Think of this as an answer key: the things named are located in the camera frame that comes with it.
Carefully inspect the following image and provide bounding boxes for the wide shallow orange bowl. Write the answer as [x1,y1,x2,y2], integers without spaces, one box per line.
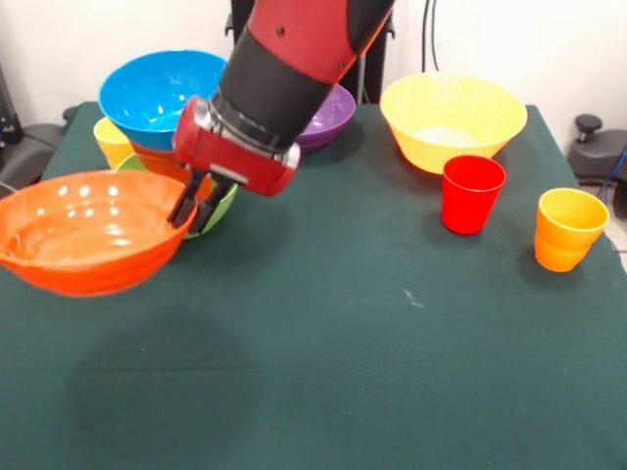
[0,169,199,299]

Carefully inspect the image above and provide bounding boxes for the dark green tablecloth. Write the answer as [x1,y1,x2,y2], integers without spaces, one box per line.
[0,100,627,470]

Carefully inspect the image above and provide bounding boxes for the stepped orange-yellow cup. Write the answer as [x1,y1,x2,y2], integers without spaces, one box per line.
[533,187,611,273]

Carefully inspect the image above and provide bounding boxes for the blue bowl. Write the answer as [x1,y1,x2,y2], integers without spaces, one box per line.
[98,50,229,153]

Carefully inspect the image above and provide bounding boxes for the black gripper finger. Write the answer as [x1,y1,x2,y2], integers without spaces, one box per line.
[167,168,207,230]
[189,176,240,235]

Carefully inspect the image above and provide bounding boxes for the black wall cables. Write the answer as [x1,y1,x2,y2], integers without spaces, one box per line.
[421,0,442,73]

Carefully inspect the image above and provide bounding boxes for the blue cable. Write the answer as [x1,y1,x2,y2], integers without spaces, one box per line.
[602,146,627,202]

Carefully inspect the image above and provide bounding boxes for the green bowl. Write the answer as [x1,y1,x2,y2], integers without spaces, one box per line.
[116,153,240,241]

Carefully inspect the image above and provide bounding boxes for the red cup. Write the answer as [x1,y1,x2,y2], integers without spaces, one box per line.
[440,155,508,236]

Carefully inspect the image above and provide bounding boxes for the purple bowl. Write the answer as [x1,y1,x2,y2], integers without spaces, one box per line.
[296,83,358,153]

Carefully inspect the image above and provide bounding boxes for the small orange bowl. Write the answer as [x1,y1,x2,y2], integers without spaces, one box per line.
[131,140,219,200]

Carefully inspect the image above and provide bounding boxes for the yellow cup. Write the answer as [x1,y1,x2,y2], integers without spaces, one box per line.
[92,117,137,171]

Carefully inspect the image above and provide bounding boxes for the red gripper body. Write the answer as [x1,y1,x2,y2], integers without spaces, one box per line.
[170,95,302,198]

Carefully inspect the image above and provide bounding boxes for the large yellow bowl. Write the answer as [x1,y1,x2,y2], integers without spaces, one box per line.
[379,71,529,175]

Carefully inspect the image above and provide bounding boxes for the dark grey equipment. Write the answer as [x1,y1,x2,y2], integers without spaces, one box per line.
[0,63,22,144]

